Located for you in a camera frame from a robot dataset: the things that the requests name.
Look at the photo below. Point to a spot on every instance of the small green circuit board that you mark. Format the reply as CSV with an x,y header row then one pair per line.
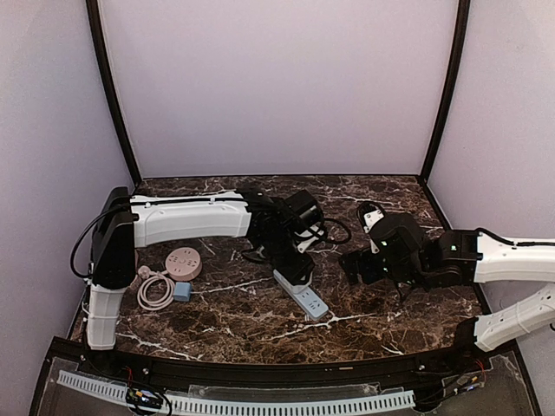
x,y
141,397

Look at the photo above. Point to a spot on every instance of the pink round power socket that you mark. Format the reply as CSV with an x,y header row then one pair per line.
x,y
183,264

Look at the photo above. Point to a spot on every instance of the black frame post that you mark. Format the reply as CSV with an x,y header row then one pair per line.
x,y
111,96
453,66

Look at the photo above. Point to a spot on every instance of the blue cube adapter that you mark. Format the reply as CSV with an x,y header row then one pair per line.
x,y
182,292

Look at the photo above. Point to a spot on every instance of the pink plug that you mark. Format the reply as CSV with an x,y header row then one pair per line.
x,y
144,272

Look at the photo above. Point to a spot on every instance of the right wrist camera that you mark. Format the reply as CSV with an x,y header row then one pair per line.
x,y
368,214

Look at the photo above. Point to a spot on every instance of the right black frame post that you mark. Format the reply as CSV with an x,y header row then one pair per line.
x,y
453,66

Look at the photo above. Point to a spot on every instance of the blue power strip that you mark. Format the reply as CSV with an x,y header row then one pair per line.
x,y
304,296

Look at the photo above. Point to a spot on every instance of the left black frame post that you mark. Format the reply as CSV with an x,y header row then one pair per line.
x,y
111,96

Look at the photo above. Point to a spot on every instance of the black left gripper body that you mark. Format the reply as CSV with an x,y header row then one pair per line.
x,y
293,265

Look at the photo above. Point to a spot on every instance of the grey slotted cable duct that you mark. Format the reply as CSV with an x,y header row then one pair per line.
x,y
240,401

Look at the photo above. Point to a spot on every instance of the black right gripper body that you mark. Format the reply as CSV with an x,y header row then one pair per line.
x,y
358,267

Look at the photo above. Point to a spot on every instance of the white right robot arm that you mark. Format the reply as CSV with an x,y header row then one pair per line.
x,y
503,259

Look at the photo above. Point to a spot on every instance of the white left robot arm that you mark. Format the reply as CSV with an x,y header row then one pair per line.
x,y
127,223

